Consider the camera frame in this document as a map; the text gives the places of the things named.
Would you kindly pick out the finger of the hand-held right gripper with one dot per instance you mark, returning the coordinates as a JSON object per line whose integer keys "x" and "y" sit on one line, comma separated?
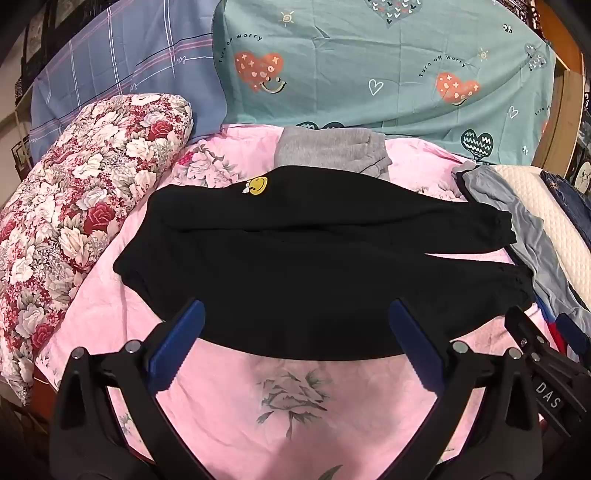
{"x": 524, "y": 330}

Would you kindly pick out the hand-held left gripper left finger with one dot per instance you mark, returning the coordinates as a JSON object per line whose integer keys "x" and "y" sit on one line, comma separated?
{"x": 178, "y": 342}

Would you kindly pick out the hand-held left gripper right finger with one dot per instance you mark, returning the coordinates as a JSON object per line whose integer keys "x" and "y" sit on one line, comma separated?
{"x": 415, "y": 342}

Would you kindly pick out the black pants with smiley patch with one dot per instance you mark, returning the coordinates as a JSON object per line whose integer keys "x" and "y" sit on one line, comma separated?
{"x": 300, "y": 258}

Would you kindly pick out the folded grey pants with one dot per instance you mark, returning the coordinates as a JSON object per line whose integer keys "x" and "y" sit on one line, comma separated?
{"x": 323, "y": 147}

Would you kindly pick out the red and blue cloth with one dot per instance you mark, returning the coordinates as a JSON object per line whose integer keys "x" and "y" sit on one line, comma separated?
{"x": 556, "y": 333}

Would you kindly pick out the grey silky garment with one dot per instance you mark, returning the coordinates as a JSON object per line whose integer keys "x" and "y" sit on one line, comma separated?
{"x": 531, "y": 230}

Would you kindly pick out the cream quilted pillow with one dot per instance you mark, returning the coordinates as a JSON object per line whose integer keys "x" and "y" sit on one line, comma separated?
{"x": 558, "y": 217}

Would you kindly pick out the pink floral bed sheet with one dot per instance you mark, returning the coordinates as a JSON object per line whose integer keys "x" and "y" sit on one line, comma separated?
{"x": 295, "y": 415}

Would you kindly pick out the dark blue jeans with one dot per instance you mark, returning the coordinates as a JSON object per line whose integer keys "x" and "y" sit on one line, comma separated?
{"x": 570, "y": 198}

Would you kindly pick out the red and white floral quilt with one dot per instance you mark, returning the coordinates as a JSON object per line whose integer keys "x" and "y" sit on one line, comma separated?
{"x": 83, "y": 194}

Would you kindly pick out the teal heart print sheet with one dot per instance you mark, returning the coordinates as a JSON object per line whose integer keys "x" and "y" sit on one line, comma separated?
{"x": 360, "y": 69}

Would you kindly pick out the blue plaid pillow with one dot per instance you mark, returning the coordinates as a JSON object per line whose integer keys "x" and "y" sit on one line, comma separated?
{"x": 138, "y": 55}

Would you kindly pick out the dark framed shelf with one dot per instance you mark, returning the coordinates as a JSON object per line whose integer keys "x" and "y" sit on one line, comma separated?
{"x": 27, "y": 55}

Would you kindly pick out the wooden bed frame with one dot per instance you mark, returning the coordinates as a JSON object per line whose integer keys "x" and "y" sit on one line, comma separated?
{"x": 561, "y": 120}

